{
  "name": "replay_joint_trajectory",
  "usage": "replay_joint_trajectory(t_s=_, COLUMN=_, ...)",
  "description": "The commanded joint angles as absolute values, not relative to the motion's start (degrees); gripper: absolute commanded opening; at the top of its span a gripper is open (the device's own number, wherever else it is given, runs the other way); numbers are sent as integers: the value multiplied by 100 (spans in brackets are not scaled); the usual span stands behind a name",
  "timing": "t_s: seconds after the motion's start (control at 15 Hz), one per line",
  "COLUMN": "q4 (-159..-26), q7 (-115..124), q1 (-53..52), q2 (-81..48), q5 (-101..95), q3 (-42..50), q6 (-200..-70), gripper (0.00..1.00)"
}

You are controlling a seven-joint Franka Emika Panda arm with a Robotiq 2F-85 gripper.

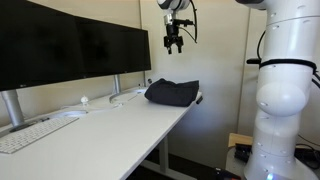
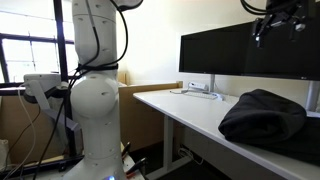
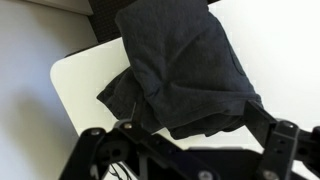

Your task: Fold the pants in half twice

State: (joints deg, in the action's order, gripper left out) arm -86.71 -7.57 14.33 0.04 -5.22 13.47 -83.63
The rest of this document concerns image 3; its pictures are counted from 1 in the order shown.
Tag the dark grey pants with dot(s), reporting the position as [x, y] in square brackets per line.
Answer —
[183, 66]

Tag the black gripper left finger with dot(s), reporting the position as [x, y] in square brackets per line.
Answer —
[83, 153]

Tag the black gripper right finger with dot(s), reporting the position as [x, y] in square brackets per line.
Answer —
[278, 146]

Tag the black eyeglasses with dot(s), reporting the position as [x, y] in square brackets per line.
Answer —
[118, 171]

